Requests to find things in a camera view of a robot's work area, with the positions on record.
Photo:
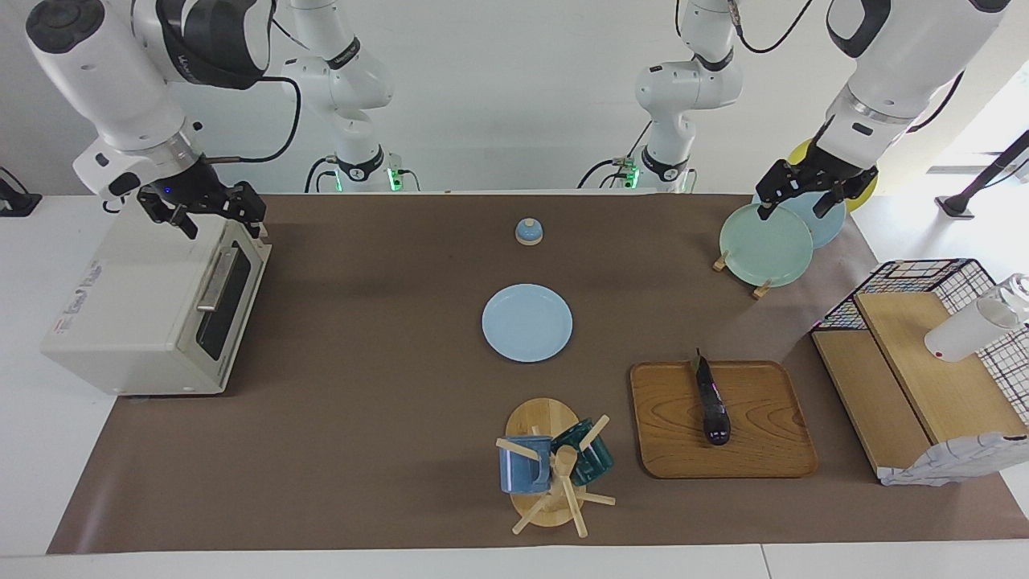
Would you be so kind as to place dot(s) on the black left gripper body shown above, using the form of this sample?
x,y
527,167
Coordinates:
x,y
816,173

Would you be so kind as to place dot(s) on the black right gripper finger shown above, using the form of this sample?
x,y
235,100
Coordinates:
x,y
186,223
255,207

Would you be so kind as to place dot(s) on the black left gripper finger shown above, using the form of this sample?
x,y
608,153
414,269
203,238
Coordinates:
x,y
829,203
767,207

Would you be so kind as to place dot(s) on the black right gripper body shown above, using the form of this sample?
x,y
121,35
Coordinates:
x,y
193,193

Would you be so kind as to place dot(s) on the dark purple eggplant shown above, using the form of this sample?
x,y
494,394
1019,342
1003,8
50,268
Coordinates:
x,y
714,410

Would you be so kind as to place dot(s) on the small light blue plate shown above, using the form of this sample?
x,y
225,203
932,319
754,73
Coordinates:
x,y
526,322

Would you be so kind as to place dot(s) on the white toaster oven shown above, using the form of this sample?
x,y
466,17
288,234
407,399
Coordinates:
x,y
129,305

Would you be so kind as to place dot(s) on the large light blue plate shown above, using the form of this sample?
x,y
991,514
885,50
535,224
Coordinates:
x,y
828,229

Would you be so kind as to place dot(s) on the yellow plate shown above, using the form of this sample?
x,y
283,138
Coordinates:
x,y
862,193

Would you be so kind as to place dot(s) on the pale green plate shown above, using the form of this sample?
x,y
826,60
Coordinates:
x,y
764,253

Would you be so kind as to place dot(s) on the wooden plate rack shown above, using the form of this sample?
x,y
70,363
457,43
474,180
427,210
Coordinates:
x,y
761,289

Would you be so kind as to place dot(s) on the white cup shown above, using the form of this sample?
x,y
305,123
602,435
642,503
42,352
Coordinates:
x,y
965,334

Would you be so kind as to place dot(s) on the wooden stepped shelf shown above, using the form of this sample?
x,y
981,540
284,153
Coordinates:
x,y
924,402

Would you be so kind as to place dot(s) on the wooden serving tray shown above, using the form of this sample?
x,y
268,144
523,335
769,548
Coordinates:
x,y
764,434

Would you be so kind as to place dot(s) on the brown table mat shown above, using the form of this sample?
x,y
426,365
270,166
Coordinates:
x,y
402,418

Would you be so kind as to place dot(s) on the white patterned cloth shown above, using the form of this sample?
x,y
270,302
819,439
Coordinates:
x,y
957,462

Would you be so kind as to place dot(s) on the dark green mug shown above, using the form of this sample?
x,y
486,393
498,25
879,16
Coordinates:
x,y
599,462

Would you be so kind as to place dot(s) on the wooden mug tree stand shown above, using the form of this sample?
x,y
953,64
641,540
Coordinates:
x,y
540,414

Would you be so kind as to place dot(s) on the blue mug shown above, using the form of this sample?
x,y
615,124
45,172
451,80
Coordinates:
x,y
518,474

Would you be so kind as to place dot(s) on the black clamp mount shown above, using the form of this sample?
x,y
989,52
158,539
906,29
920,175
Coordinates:
x,y
16,201

